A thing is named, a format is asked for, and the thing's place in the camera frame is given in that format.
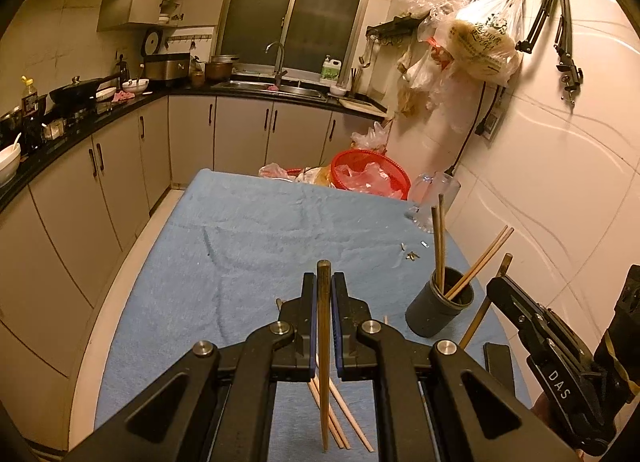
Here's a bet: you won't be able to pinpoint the blue table cloth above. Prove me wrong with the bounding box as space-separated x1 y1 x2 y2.
94 168 533 462

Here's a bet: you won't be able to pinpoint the black jug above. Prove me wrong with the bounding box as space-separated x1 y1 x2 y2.
22 107 48 148

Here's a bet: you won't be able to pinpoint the black power cable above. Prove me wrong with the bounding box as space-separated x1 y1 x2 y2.
442 82 501 178

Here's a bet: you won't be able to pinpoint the dark window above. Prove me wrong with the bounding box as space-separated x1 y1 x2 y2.
215 0 385 82

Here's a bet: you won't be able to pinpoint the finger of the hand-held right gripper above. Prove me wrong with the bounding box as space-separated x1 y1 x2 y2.
486 275 582 366

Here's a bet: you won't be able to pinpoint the grey kitchen counter cabinets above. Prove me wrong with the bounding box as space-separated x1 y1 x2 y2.
0 90 388 453

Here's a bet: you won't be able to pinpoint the black wall rack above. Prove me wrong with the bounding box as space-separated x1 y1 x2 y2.
366 12 433 40

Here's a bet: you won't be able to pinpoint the brown cooking pot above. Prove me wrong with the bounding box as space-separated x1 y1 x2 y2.
206 55 240 82

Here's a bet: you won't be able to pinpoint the silver metal box appliance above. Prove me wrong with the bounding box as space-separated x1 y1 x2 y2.
144 53 191 82

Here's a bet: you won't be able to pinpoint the red plastic basket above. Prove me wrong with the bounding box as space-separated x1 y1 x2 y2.
330 149 412 200

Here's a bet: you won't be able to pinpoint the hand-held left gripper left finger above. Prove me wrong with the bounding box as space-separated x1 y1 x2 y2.
65 271 318 462

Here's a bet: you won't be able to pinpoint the green detergent bottle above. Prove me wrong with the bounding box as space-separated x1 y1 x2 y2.
320 55 342 83

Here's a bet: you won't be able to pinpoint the plastic bags of food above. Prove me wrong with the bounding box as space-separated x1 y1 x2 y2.
258 162 335 188

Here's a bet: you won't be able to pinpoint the cutting board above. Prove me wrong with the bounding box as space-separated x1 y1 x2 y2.
340 96 383 113

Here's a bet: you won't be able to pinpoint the black chopstick holder cup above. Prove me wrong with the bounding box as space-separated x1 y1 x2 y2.
405 266 476 338

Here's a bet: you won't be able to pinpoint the black wok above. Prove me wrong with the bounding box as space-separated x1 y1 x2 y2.
49 73 126 104

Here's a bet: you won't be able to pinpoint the metal faucet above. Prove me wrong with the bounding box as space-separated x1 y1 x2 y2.
265 41 288 86

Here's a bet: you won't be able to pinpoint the white plastic bag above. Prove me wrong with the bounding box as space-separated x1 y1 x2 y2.
350 119 391 153

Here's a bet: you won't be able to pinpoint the plastic bag of flatbread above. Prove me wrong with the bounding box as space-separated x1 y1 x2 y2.
432 0 526 88

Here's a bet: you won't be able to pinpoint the clear plastic bag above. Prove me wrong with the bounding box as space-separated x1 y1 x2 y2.
336 162 401 193

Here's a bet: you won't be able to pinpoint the hanging clear plastic bags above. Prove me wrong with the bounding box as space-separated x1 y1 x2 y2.
397 2 481 133

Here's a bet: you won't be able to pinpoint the steel sink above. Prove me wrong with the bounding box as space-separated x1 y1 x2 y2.
212 80 327 99

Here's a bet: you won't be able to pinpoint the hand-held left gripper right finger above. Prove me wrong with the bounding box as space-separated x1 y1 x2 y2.
331 271 581 462

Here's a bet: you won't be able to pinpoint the yellow-capped oil bottle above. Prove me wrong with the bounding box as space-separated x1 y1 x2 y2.
21 76 40 116

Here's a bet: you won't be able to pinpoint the wall socket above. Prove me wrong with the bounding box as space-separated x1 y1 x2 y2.
475 105 502 142

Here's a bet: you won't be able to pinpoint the black pot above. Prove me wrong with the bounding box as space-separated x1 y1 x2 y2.
0 110 26 143

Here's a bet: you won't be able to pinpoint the stacked white dishes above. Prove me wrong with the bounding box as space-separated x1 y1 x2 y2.
158 0 185 24

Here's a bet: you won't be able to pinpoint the black smartphone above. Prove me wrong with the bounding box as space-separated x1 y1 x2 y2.
482 342 516 395

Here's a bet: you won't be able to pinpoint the round dial scale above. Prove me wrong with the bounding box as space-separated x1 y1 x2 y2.
142 27 165 57

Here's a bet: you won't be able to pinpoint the small metal screws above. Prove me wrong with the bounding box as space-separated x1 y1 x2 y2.
400 241 431 263

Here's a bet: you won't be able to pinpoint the large white bowl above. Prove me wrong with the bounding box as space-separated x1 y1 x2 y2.
0 135 22 188

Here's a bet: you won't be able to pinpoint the gas stove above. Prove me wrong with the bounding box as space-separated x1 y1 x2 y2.
42 100 118 125

